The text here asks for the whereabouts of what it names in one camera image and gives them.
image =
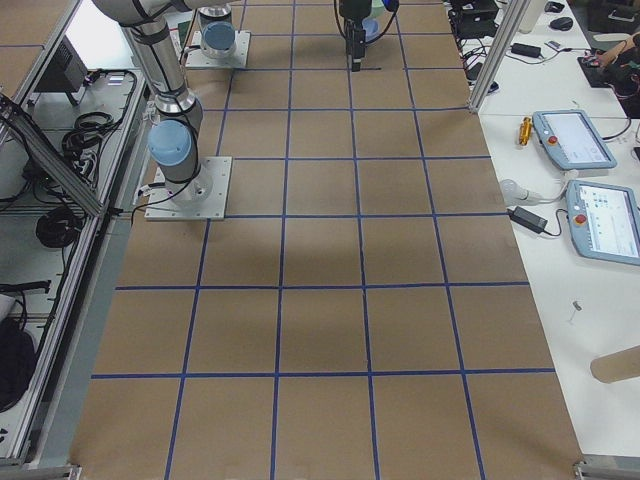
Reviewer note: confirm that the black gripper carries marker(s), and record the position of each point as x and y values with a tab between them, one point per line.
353	15

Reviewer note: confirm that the blue ceramic bowl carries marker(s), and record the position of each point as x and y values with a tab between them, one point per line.
372	29

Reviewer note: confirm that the gold cylindrical tool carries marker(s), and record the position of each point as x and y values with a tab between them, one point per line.
525	131

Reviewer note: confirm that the white light bulb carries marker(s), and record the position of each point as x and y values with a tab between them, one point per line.
514	194

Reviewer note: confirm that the black power adapter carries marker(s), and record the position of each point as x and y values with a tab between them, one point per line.
527	219

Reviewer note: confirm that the brown paper table cover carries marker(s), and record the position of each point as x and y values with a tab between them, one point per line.
362	312

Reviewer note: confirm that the teach pendant far side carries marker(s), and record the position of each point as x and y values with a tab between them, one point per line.
603	221

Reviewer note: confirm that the cardboard tube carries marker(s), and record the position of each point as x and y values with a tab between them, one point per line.
618	366

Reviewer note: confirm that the aluminium frame post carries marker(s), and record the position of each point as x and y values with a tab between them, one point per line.
512	18

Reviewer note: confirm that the teach pendant near post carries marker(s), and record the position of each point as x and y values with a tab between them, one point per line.
571	141

